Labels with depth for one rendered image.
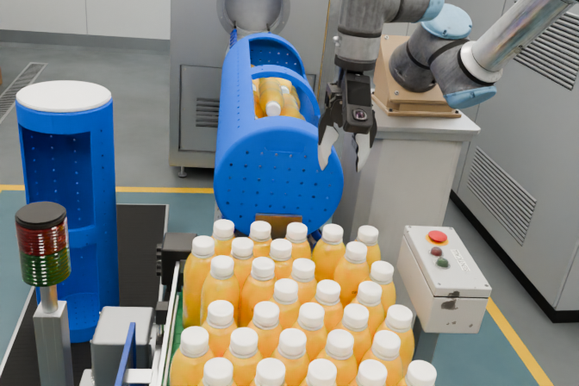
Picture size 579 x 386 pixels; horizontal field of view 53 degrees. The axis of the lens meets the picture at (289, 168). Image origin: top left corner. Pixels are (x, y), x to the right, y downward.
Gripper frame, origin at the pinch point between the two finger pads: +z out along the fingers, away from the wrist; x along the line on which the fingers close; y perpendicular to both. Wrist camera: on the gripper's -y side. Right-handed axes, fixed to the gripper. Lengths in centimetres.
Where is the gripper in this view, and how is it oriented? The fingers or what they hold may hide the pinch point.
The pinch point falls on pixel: (341, 166)
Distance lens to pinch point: 107.5
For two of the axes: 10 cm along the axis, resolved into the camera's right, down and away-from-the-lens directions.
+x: -9.9, -0.5, -1.2
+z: -1.0, 9.0, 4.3
